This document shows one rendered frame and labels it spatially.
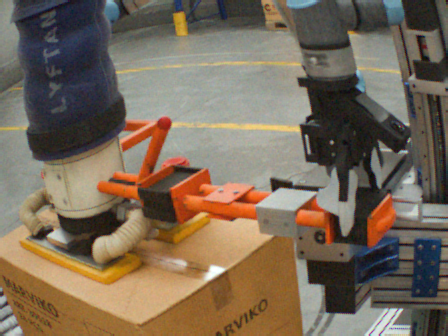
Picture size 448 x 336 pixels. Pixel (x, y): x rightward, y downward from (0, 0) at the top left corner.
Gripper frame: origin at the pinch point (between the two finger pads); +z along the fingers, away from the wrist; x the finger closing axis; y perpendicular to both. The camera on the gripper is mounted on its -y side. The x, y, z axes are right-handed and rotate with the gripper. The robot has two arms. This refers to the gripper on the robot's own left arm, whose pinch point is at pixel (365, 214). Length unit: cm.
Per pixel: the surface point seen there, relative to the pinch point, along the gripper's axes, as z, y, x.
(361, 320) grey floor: 122, 80, -124
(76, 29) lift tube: -31, 51, 3
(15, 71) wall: 101, 936, -501
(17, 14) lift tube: -40, 60, 12
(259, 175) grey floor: 122, 234, -251
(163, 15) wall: 106, 818, -774
